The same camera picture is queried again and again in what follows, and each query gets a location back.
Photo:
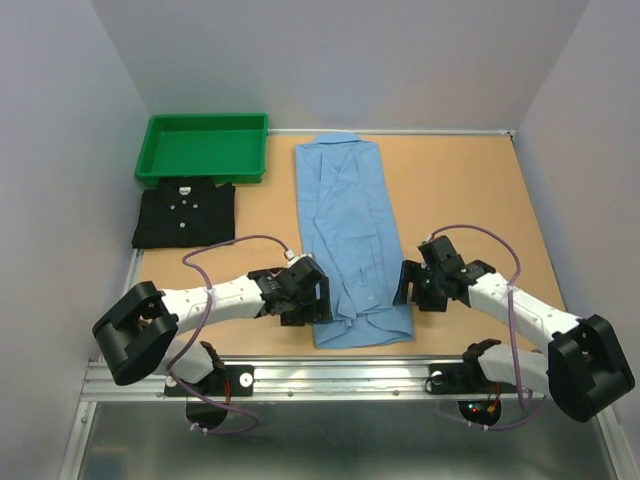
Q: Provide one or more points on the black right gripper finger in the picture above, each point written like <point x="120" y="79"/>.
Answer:
<point x="411" y="284"/>
<point x="429" y="300"/>

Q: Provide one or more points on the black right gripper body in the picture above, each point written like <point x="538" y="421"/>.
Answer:
<point x="428" y="280"/>

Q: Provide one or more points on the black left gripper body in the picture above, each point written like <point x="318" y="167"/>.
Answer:
<point x="300" y="300"/>

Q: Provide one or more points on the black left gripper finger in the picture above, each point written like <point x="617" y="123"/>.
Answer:
<point x="302" y="317"/>
<point x="323" y="302"/>

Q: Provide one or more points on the light blue long sleeve shirt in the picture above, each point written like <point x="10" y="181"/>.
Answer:
<point x="346" y="222"/>

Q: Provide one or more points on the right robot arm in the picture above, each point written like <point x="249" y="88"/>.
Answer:
<point x="576" y="362"/>

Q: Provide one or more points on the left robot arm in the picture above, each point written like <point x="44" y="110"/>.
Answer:
<point x="139" y="335"/>

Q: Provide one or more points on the folded black shirt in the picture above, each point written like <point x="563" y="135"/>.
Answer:
<point x="185" y="212"/>

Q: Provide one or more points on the green plastic tray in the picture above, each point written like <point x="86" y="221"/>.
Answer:
<point x="228" y="147"/>

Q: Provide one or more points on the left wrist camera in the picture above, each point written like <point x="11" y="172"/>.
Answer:
<point x="292" y="257"/>

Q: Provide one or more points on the aluminium mounting rail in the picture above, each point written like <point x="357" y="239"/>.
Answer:
<point x="334" y="378"/>

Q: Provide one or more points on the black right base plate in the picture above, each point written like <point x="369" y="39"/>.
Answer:
<point x="461" y="378"/>

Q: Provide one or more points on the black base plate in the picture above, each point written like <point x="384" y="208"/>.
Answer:
<point x="231" y="381"/>
<point x="461" y="378"/>

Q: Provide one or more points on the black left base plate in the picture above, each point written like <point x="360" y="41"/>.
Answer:
<point x="231" y="381"/>

